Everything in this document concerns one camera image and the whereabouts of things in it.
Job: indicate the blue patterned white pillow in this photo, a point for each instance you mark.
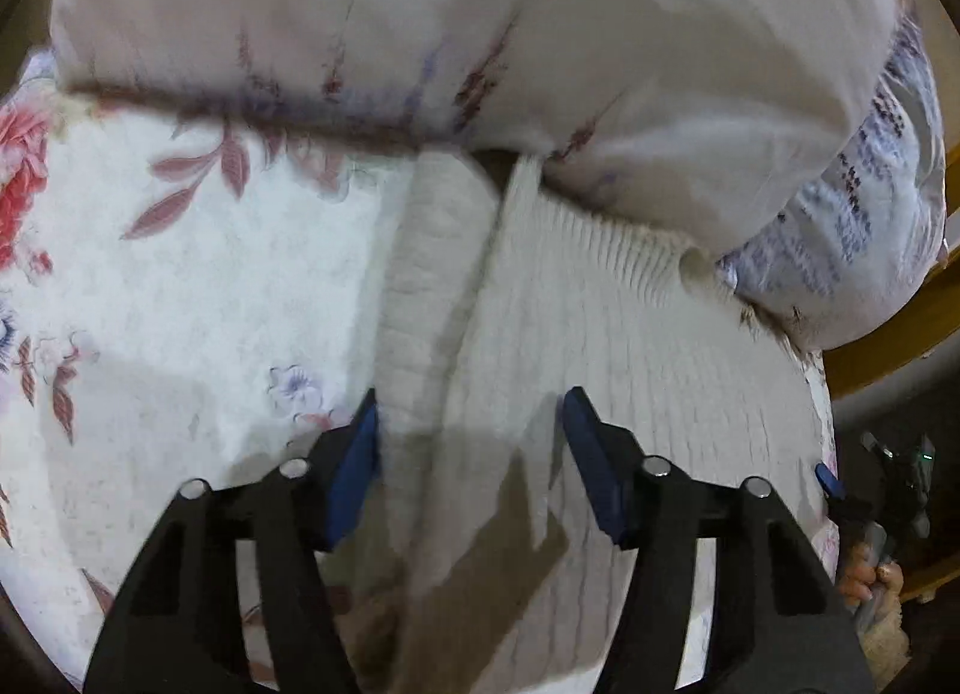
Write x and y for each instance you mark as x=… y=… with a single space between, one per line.
x=851 y=248

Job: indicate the person's right hand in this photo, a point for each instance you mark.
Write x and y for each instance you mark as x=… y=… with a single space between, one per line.
x=857 y=579

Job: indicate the pink pillow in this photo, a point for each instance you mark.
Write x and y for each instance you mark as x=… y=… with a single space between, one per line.
x=705 y=116

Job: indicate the fuzzy beige sleeve forearm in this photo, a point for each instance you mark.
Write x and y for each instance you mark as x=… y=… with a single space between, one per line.
x=886 y=644

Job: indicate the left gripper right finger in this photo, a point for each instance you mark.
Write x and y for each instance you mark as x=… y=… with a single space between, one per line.
x=778 y=624

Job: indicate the beige knitted sweater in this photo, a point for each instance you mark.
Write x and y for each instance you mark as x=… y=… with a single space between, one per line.
x=484 y=568

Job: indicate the wooden wardrobe frame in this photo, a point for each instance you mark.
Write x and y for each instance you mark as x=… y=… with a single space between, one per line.
x=901 y=384

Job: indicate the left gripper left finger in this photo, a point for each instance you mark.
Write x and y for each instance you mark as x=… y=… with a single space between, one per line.
x=175 y=624

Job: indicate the floral bed sheet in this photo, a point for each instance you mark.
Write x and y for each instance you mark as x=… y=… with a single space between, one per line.
x=180 y=299

